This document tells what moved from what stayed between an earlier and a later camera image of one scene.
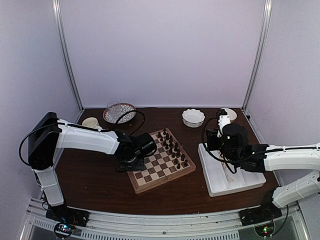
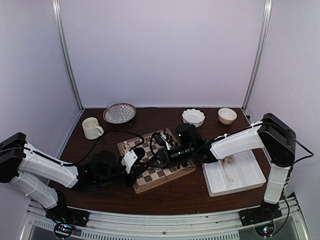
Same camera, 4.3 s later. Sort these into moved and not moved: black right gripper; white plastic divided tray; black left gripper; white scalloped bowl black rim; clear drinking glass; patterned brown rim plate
Moved: black right gripper; black left gripper
Not moved: clear drinking glass; white plastic divided tray; patterned brown rim plate; white scalloped bowl black rim
